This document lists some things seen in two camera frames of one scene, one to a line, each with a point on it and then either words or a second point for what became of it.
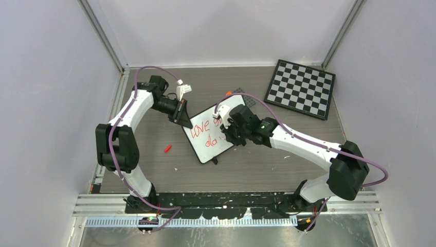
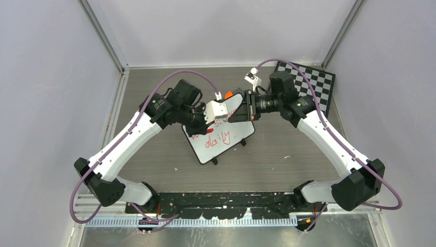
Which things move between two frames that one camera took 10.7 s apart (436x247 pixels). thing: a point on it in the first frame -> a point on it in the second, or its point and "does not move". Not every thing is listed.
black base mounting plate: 223,205 does not move
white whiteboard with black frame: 206,139 does not move
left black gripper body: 174,117 -> 195,121
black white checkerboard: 302,89 does not move
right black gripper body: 237,134 -> 262,104
